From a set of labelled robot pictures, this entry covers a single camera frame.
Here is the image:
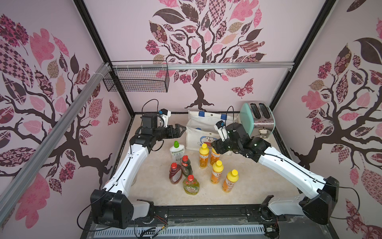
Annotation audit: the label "white canvas Doraemon shopping bag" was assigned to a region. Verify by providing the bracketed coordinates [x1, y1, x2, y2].
[186, 111, 238, 151]

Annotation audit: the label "orange soap bottle yellow cap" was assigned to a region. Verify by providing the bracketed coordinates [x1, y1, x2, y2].
[210, 147, 220, 165]
[199, 143, 210, 168]
[222, 169, 239, 193]
[210, 160, 224, 184]

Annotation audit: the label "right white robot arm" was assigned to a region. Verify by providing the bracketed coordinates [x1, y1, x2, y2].
[211, 120, 339, 225]

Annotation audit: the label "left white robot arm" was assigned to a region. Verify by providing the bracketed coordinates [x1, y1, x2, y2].
[90, 109, 186, 229]

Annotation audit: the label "dark green soap bottle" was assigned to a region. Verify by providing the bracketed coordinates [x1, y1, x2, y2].
[181, 155, 193, 177]

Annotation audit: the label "dark red soap bottle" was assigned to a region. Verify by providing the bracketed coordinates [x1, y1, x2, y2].
[169, 162, 183, 184]

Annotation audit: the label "yellow-green soap bottle red cap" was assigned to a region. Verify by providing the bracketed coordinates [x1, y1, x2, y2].
[183, 174, 200, 195]

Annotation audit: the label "white bottle green cap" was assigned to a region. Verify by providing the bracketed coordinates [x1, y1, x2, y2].
[170, 141, 185, 163]

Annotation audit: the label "mint green toaster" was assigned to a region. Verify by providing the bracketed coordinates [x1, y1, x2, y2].
[239, 101, 276, 138]

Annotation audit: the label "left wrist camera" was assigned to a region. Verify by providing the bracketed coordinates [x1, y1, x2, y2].
[159, 109, 172, 127]

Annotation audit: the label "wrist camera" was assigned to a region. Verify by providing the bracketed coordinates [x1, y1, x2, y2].
[214, 120, 228, 141]
[159, 109, 172, 127]

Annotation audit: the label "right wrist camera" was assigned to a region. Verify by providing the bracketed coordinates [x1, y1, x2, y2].
[214, 120, 228, 141]

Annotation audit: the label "black wire basket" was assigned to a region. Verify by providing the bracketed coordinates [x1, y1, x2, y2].
[103, 60, 170, 93]

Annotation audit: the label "aluminium rail back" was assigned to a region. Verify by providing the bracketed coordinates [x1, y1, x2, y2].
[112, 62, 294, 70]

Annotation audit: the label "aluminium rail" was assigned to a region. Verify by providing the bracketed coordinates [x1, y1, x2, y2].
[112, 62, 294, 70]
[1, 62, 110, 223]

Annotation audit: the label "black corner frame post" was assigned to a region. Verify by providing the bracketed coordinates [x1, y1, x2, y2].
[73, 0, 135, 118]

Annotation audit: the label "aluminium rail left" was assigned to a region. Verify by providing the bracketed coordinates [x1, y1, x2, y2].
[1, 62, 110, 223]

